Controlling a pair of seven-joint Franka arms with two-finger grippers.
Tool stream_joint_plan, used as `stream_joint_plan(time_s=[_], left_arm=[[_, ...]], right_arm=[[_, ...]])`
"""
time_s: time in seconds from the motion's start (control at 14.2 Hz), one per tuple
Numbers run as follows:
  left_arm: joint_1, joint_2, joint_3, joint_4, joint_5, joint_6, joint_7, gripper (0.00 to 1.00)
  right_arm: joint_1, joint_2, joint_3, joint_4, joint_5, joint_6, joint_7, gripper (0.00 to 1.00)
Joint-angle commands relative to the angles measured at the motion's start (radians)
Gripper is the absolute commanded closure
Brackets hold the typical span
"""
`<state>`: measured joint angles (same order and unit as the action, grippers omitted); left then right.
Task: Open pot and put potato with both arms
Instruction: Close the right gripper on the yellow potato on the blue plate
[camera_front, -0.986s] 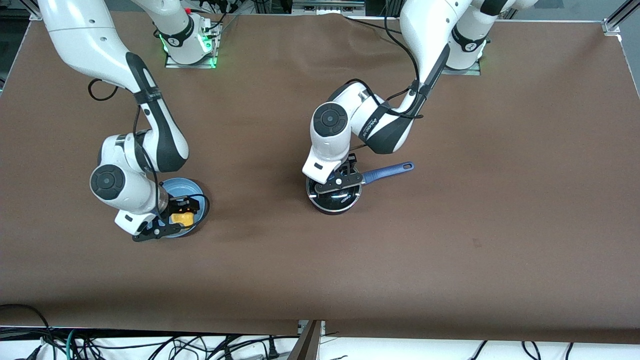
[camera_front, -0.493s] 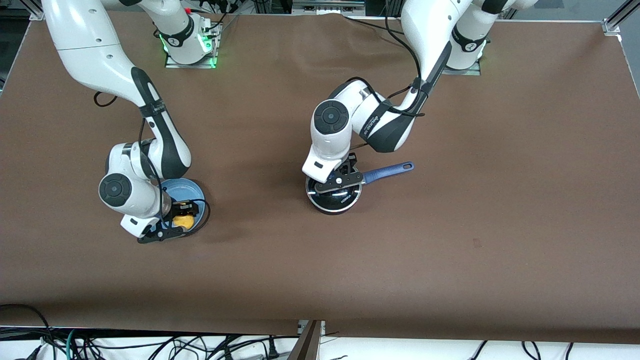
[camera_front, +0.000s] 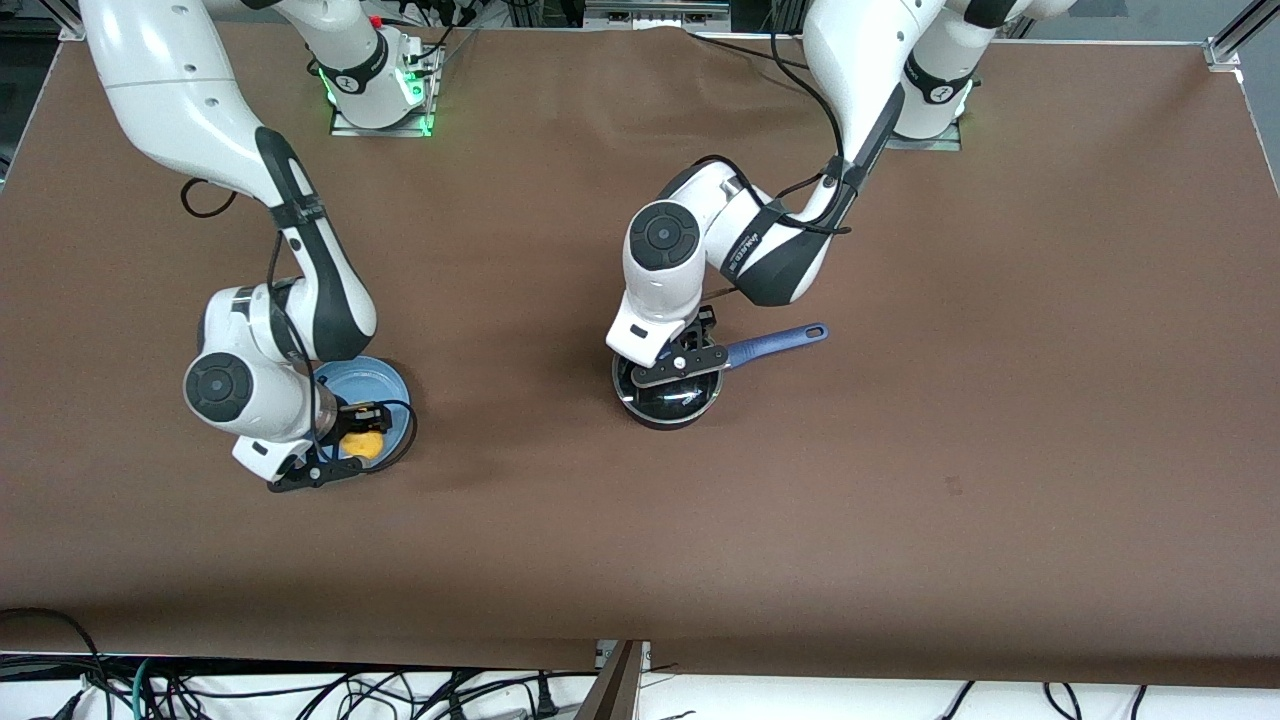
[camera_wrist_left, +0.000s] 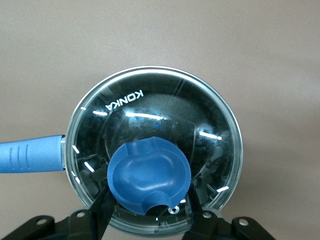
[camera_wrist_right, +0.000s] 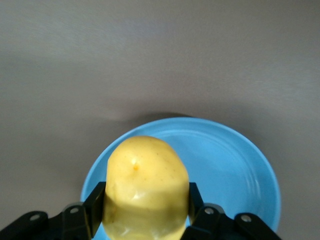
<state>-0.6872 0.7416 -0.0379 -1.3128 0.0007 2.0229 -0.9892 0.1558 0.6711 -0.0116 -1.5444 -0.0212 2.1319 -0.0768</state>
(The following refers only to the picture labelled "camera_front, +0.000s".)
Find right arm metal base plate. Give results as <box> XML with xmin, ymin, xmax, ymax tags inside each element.
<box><xmin>329</xmin><ymin>28</ymin><xmax>438</xmax><ymax>139</ymax></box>

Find black cable across table edge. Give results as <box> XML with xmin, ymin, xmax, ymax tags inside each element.
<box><xmin>688</xmin><ymin>30</ymin><xmax>813</xmax><ymax>73</ymax></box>

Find dark angled support post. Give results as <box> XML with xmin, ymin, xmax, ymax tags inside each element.
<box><xmin>572</xmin><ymin>640</ymin><xmax>653</xmax><ymax>720</ymax></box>

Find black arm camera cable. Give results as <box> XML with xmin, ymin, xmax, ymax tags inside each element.
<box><xmin>179</xmin><ymin>178</ymin><xmax>418</xmax><ymax>475</ymax></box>
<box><xmin>688</xmin><ymin>28</ymin><xmax>853</xmax><ymax>301</ymax></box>

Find black pot with blue handle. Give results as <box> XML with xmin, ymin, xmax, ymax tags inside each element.
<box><xmin>611</xmin><ymin>322</ymin><xmax>830</xmax><ymax>431</ymax></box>

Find blue round plate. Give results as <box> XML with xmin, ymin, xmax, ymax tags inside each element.
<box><xmin>314</xmin><ymin>356</ymin><xmax>412</xmax><ymax>473</ymax></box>

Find brown table cover mat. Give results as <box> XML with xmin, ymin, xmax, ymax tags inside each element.
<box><xmin>0</xmin><ymin>22</ymin><xmax>1280</xmax><ymax>691</ymax></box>

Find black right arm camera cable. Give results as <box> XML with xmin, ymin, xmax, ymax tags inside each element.
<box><xmin>179</xmin><ymin>178</ymin><xmax>418</xmax><ymax>475</ymax></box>

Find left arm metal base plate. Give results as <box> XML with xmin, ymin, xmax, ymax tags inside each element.
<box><xmin>884</xmin><ymin>120</ymin><xmax>963</xmax><ymax>152</ymax></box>

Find aluminium frame profile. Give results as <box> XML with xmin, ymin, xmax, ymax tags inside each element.
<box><xmin>1204</xmin><ymin>0</ymin><xmax>1280</xmax><ymax>73</ymax></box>

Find grey device behind table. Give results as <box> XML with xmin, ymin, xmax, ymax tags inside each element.
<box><xmin>583</xmin><ymin>0</ymin><xmax>732</xmax><ymax>32</ymax></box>

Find glass lid with blue knob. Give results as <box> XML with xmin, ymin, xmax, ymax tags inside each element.
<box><xmin>616</xmin><ymin>362</ymin><xmax>723</xmax><ymax>422</ymax></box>

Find black looped floor cable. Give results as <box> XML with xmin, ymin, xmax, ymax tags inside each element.
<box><xmin>0</xmin><ymin>607</ymin><xmax>106</xmax><ymax>706</ymax></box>

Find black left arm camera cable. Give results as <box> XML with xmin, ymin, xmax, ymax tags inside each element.
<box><xmin>688</xmin><ymin>28</ymin><xmax>853</xmax><ymax>301</ymax></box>

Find black tangled floor cables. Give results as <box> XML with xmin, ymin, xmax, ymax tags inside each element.
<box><xmin>160</xmin><ymin>668</ymin><xmax>531</xmax><ymax>720</ymax></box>

